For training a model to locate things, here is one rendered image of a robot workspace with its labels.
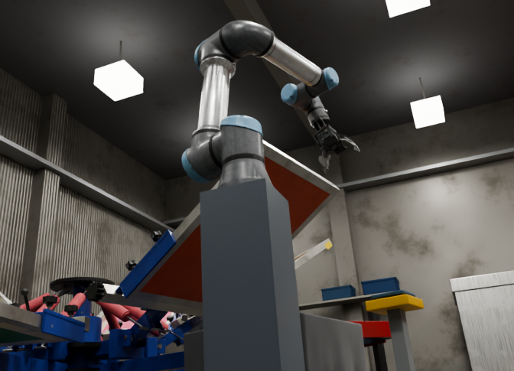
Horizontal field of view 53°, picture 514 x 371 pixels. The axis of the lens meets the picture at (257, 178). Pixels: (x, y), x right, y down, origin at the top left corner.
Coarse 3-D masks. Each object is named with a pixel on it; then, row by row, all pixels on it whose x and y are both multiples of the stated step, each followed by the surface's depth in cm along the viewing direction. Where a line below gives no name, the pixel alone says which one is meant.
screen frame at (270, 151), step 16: (272, 160) 187; (288, 160) 192; (304, 176) 203; (320, 176) 214; (336, 192) 222; (320, 208) 224; (192, 224) 188; (304, 224) 226; (176, 240) 189; (176, 304) 216; (192, 304) 222
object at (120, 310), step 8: (64, 288) 248; (40, 296) 242; (56, 296) 239; (80, 296) 236; (24, 304) 237; (32, 304) 238; (40, 304) 240; (56, 304) 236; (72, 304) 228; (80, 304) 233; (104, 304) 232; (112, 304) 230; (64, 312) 221; (104, 312) 269; (112, 312) 228; (120, 312) 225; (128, 312) 225; (136, 312) 236; (144, 312) 235; (112, 320) 273; (128, 320) 226; (136, 320) 267; (112, 328) 277; (120, 328) 281; (176, 336) 262
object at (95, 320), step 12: (60, 288) 256; (72, 288) 258; (84, 312) 250; (96, 324) 247; (84, 336) 240; (96, 336) 245; (72, 348) 231; (84, 348) 234; (60, 360) 236; (72, 360) 235; (84, 360) 236; (96, 360) 242
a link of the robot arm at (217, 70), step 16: (208, 48) 167; (224, 48) 165; (208, 64) 166; (224, 64) 165; (208, 80) 162; (224, 80) 163; (208, 96) 159; (224, 96) 160; (208, 112) 155; (224, 112) 158; (208, 128) 151; (192, 144) 151; (208, 144) 144; (192, 160) 148; (208, 160) 144; (192, 176) 150; (208, 176) 148
